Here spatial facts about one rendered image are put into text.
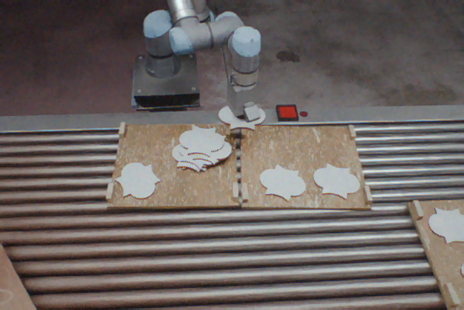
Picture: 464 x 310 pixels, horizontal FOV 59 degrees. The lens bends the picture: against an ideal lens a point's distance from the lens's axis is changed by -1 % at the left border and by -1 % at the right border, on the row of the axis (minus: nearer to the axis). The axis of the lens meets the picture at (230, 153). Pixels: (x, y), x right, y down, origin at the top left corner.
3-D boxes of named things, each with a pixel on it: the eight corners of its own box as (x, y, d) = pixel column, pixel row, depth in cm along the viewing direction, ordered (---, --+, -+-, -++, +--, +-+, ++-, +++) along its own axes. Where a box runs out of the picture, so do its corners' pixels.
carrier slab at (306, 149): (239, 128, 151) (239, 124, 150) (350, 129, 152) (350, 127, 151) (241, 209, 129) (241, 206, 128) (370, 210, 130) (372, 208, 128)
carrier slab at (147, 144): (123, 128, 150) (122, 124, 149) (234, 127, 152) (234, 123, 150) (107, 209, 128) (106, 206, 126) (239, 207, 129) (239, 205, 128)
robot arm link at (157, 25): (142, 41, 163) (137, 11, 152) (175, 35, 166) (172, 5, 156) (149, 59, 156) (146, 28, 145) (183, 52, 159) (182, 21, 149)
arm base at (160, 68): (143, 56, 172) (141, 36, 165) (180, 54, 174) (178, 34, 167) (145, 79, 163) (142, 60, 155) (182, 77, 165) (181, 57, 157)
